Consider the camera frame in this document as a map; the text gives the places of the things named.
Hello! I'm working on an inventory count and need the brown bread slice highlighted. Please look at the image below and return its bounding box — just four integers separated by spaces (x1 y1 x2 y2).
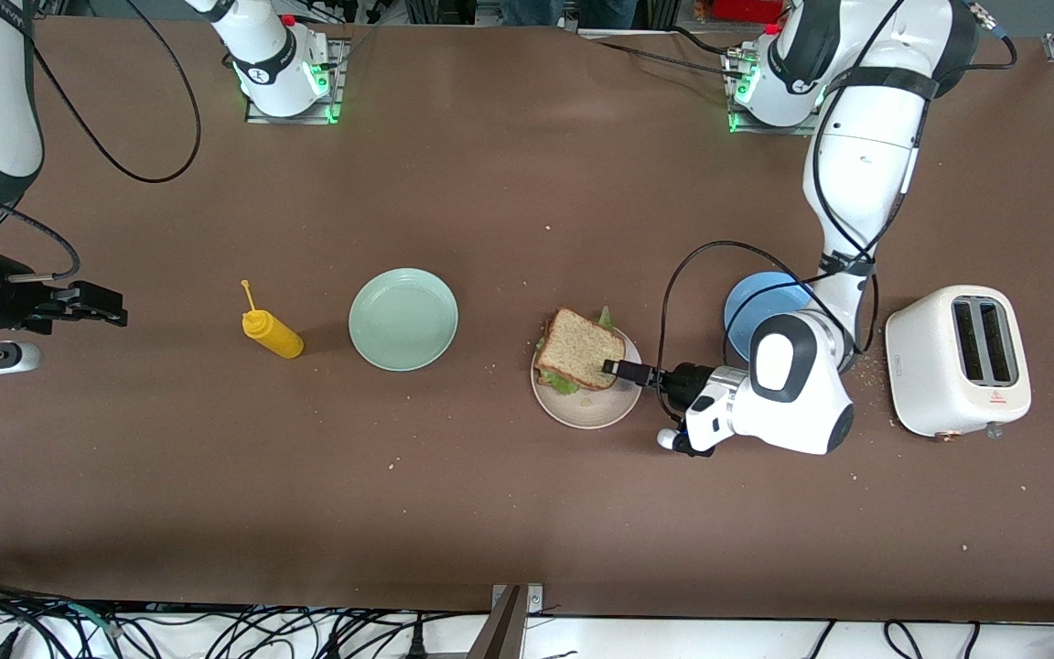
534 308 628 393

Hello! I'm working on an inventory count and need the green lettuce leaf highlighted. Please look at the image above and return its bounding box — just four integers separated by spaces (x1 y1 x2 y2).
536 306 618 397

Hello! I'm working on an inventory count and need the yellow mustard squeeze bottle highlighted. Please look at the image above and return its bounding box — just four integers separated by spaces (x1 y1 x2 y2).
240 279 306 360

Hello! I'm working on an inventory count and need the beige plate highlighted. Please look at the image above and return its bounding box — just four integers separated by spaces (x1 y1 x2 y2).
531 328 645 431

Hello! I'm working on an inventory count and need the blue plate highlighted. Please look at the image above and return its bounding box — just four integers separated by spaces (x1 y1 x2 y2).
723 271 819 363

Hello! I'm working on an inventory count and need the pale green plate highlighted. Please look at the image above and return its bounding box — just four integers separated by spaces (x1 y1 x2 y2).
348 267 460 373

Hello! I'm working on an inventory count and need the white toaster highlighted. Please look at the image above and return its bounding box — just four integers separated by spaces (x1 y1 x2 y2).
884 284 1034 443

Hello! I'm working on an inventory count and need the person in blue jeans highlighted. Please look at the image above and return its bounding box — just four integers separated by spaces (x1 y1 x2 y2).
501 0 640 29

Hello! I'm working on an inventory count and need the red box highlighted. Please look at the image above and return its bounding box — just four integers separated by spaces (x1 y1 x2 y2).
708 0 786 25

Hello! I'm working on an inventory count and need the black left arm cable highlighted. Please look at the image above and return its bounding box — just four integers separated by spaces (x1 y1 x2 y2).
659 0 1019 422

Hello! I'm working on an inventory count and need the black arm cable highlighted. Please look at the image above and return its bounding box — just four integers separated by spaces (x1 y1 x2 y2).
659 0 1019 422
0 0 204 281

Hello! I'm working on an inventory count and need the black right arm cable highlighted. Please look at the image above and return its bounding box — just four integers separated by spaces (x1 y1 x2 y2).
0 0 204 281

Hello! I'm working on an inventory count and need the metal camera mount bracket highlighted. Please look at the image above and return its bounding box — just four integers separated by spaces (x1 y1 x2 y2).
466 582 546 659

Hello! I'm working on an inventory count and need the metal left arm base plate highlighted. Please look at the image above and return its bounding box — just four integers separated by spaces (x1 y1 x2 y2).
726 46 826 137

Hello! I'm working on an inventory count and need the black base power cable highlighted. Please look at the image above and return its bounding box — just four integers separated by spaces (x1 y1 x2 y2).
596 26 747 79

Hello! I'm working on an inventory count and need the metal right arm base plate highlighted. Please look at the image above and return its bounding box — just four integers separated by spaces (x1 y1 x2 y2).
245 37 350 125

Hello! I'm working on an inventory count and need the black cable tangle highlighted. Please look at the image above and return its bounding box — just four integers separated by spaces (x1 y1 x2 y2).
0 575 468 659

